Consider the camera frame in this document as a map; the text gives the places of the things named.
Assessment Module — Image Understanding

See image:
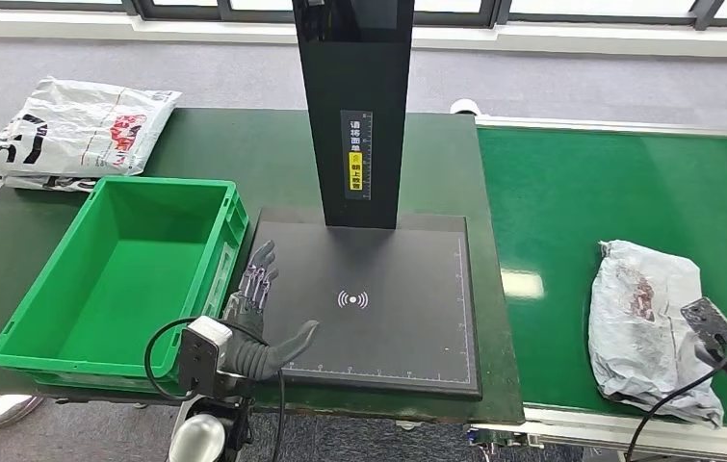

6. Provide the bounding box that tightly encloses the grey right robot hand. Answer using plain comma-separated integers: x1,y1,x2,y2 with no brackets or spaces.
693,343,727,375

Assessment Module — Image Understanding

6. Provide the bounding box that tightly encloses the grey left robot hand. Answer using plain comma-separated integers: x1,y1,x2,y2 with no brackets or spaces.
222,241,321,370

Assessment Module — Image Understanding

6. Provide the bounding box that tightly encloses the grey parcel bag red print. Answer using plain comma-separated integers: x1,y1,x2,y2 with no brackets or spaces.
587,240,725,428

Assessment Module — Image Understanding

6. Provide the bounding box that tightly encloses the black inbound scanner machine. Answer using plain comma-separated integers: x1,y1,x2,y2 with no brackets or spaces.
248,0,483,401

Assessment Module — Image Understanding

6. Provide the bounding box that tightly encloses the green conveyor belt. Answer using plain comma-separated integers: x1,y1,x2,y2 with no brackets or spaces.
476,126,727,423

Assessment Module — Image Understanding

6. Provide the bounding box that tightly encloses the white printed parcel bag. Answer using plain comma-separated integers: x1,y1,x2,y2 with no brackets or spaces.
0,76,182,178
2,173,99,193

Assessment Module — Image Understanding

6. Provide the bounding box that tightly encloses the green plastic crate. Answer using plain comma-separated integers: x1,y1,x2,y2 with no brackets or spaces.
0,176,250,397

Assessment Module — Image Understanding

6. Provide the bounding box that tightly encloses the dark green table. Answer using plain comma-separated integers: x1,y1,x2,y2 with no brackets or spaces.
0,107,525,425

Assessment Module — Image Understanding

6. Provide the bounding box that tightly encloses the black yellow scanner label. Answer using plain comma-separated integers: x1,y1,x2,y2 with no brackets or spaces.
340,110,374,201

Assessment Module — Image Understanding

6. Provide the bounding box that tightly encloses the white window sill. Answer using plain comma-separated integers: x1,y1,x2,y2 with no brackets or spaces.
0,9,727,60

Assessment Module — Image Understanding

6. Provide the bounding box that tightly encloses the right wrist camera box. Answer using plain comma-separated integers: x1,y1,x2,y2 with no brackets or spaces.
680,296,727,366

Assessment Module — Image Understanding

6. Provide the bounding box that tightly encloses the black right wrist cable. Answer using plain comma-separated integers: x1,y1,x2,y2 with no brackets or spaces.
624,356,727,462

